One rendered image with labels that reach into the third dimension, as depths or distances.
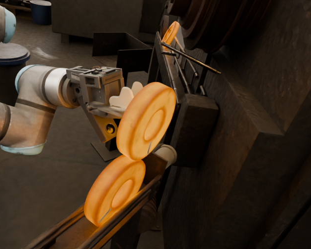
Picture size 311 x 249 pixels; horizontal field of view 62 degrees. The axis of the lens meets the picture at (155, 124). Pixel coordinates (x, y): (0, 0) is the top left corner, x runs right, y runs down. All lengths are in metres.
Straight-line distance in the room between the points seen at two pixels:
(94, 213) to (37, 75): 0.34
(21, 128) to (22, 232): 0.80
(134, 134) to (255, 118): 0.30
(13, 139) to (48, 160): 1.04
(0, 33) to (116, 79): 0.67
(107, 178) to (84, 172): 1.11
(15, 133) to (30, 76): 0.14
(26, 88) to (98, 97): 0.20
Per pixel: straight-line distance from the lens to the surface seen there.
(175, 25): 1.79
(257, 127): 0.59
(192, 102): 0.76
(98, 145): 1.77
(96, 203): 0.50
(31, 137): 0.66
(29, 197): 1.50
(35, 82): 0.66
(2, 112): 0.64
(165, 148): 0.72
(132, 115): 0.44
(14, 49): 2.00
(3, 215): 1.46
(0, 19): 1.12
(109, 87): 0.54
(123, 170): 0.50
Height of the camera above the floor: 1.13
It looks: 33 degrees down
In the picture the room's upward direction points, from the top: 13 degrees clockwise
